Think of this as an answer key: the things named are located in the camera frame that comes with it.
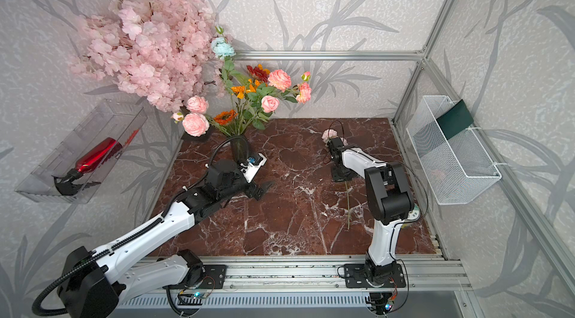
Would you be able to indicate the clear plastic wall bin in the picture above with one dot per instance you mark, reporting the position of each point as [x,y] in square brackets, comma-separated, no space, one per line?
[109,119]

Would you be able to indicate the pink rose stem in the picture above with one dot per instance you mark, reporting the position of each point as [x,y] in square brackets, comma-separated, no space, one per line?
[269,104]

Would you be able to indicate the red spray bottle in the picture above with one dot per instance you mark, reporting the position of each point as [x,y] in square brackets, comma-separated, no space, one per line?
[89,163]

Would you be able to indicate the dark green card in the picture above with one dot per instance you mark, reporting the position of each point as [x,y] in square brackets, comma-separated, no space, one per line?
[455,120]

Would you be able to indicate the pink carnation stem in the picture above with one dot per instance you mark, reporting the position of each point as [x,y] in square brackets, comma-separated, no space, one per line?
[331,133]
[193,116]

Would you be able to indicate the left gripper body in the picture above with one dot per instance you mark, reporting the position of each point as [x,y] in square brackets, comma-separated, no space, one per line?
[237,187]

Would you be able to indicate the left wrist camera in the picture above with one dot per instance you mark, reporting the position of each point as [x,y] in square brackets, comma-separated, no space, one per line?
[252,166]

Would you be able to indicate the pink cherry blossom tree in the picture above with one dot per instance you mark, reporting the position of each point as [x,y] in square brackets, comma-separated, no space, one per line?
[156,49]

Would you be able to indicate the dark glass vase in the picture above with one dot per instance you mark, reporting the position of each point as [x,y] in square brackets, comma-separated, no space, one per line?
[240,149]

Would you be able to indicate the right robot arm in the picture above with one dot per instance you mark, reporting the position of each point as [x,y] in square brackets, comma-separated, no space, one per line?
[391,204]

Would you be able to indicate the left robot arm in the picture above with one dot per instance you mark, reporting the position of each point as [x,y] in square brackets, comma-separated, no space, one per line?
[94,283]

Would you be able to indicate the mixed flower bouquet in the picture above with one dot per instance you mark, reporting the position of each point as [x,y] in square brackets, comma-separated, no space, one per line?
[247,90]

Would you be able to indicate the white wire mesh basket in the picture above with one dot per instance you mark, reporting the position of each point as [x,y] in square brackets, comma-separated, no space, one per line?
[458,170]

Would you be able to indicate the aluminium mounting rail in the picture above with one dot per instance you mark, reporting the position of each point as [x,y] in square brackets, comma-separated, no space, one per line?
[331,273]

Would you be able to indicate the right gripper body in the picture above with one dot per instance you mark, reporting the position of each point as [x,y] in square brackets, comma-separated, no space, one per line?
[338,174]

